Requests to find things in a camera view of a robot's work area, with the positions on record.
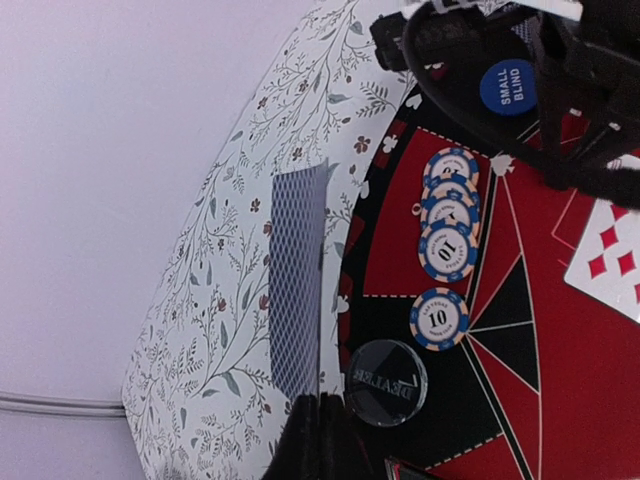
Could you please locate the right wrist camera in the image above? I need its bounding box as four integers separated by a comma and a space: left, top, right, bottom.
370, 12, 414, 72

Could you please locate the white blue chip row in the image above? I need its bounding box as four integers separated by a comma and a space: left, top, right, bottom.
409, 147, 480, 352

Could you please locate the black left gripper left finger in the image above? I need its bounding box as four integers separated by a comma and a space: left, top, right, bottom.
262, 395, 320, 480

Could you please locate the blue small blind button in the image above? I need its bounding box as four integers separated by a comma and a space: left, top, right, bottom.
479, 59, 538, 117

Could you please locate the nine of diamonds card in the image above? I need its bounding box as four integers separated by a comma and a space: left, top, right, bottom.
564, 200, 640, 322

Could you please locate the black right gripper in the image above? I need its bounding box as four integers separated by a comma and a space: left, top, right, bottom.
533, 1, 639, 209

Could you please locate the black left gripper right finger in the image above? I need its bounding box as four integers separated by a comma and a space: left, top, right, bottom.
319, 393, 374, 480

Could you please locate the black dealer button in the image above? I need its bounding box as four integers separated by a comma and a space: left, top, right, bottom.
344, 339, 428, 428

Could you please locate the round red black poker mat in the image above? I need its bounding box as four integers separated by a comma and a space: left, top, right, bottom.
338, 89, 639, 479

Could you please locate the face-down blue turn card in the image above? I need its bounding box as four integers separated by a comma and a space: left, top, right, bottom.
269, 163, 329, 401

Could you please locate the floral patterned tablecloth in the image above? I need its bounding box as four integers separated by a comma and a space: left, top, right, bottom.
122, 1, 414, 479

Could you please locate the triangular red black token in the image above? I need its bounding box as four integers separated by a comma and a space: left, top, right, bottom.
384, 457, 438, 480

